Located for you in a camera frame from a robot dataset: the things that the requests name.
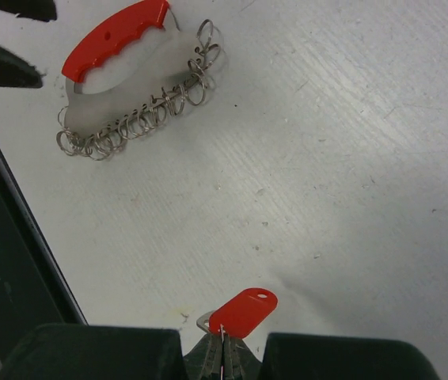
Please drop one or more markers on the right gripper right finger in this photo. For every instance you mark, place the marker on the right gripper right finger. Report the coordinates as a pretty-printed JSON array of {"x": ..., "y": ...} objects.
[{"x": 297, "y": 356}]

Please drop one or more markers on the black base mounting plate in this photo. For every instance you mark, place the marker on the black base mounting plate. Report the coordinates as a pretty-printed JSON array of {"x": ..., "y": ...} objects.
[{"x": 33, "y": 290}]

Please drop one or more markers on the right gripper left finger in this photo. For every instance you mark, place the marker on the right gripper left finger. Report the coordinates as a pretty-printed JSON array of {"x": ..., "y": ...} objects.
[{"x": 67, "y": 351}]

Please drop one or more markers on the metal chain keyring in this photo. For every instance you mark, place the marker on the metal chain keyring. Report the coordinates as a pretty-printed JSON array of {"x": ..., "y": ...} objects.
[{"x": 172, "y": 77}]

